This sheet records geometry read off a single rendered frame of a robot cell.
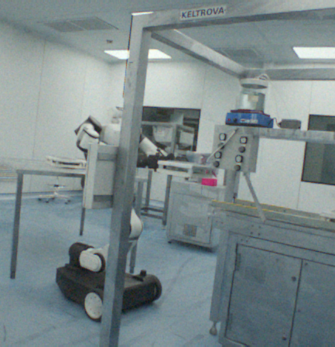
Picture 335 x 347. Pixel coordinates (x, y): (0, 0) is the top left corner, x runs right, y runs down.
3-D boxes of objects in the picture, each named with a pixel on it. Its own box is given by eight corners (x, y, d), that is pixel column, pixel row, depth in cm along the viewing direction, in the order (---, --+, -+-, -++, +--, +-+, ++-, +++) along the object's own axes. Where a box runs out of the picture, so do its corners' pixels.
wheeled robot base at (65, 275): (41, 289, 285) (45, 244, 283) (94, 276, 326) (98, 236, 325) (104, 320, 247) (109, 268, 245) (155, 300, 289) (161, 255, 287)
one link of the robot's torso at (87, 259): (78, 267, 286) (80, 249, 285) (98, 262, 302) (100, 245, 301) (98, 275, 274) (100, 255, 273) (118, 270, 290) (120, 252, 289)
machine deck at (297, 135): (213, 132, 215) (214, 124, 214) (244, 138, 245) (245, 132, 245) (333, 141, 178) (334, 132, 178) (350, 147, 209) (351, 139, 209)
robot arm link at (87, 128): (80, 128, 233) (85, 118, 253) (70, 146, 236) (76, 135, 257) (98, 137, 236) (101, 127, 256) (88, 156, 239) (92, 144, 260)
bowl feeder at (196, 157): (178, 180, 500) (181, 149, 498) (190, 180, 532) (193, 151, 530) (214, 186, 477) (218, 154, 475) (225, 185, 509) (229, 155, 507)
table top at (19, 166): (-8, 159, 425) (-8, 156, 425) (89, 166, 481) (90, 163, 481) (15, 173, 296) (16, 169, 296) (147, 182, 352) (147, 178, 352)
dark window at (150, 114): (136, 159, 845) (142, 105, 839) (137, 159, 846) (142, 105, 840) (194, 166, 783) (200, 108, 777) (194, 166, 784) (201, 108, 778)
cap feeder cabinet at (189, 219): (163, 242, 491) (170, 180, 487) (183, 236, 541) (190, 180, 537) (211, 253, 462) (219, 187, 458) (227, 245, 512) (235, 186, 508)
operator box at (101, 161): (81, 207, 162) (88, 142, 161) (111, 205, 176) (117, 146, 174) (92, 210, 158) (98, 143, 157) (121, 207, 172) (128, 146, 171)
